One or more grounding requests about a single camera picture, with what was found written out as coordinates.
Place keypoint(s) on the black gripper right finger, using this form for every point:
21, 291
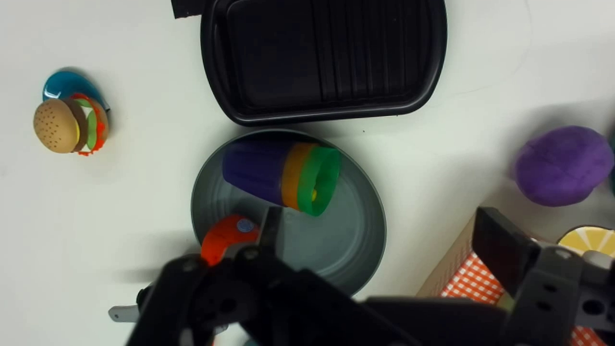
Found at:
502, 250

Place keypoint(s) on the purple plush ball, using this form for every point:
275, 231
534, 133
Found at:
563, 166

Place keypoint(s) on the small blue toy plate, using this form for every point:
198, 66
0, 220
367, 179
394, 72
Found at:
64, 83

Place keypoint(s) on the orange plastic cup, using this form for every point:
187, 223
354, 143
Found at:
296, 175

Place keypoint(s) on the black ribbed tray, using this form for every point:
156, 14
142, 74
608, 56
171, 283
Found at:
319, 58

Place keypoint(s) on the toy hamburger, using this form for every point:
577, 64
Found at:
60, 125

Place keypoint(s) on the green plastic cup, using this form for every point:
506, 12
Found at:
327, 173

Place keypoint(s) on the red checkered basket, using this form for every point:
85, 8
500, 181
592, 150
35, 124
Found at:
473, 285

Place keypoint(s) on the yellow lemon slice toy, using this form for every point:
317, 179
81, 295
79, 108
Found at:
588, 241

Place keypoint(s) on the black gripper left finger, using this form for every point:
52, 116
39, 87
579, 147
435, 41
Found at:
269, 227

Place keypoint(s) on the yellow piece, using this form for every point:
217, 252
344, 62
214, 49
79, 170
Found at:
313, 191

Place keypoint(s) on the grey round plate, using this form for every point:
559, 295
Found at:
333, 247

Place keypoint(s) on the purple plastic cup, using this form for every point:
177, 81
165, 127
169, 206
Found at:
256, 170

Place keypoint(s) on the red plush ball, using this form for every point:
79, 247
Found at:
223, 239

